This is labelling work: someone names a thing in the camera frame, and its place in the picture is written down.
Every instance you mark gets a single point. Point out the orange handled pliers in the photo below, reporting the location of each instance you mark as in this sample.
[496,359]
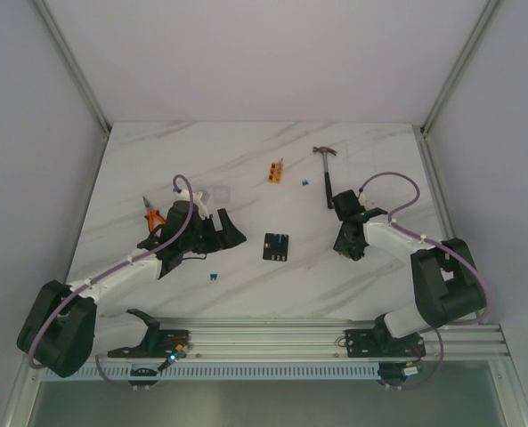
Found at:
[153,216]

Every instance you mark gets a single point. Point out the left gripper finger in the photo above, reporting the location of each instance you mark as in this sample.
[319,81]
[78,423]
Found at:
[229,236]
[212,240]

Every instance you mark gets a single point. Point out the orange fuse holder block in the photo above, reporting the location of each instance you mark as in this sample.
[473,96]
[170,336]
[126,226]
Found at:
[276,172]

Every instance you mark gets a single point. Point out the white slotted cable duct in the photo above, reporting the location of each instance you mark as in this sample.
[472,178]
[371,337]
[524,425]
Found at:
[211,371]

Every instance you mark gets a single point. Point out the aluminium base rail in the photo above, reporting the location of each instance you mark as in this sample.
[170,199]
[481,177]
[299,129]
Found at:
[304,339]

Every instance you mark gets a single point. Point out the clear plastic fuse box cover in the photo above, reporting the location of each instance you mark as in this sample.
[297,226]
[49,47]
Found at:
[222,195]

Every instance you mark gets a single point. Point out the black fuse box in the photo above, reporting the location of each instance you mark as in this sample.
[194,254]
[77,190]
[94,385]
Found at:
[275,247]

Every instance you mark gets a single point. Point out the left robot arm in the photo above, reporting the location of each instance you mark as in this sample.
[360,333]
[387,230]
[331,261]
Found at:
[69,323]

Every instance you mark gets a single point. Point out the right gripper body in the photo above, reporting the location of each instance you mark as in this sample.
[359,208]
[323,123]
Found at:
[361,249]

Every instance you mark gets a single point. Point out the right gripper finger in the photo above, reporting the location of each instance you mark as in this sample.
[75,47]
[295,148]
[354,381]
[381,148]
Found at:
[350,248]
[340,244]

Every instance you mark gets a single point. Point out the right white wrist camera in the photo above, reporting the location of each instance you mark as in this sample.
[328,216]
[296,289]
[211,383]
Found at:
[365,202]

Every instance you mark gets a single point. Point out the claw hammer black handle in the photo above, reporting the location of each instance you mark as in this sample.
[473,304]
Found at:
[325,153]

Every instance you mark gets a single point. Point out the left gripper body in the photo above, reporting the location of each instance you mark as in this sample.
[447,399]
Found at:
[215,232]

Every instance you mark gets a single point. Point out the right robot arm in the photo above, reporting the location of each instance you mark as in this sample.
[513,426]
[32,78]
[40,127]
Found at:
[445,287]

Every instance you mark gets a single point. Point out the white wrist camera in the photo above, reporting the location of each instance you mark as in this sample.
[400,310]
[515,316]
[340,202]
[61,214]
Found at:
[365,202]
[200,199]

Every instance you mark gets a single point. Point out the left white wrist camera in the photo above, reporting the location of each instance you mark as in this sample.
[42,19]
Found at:
[200,199]

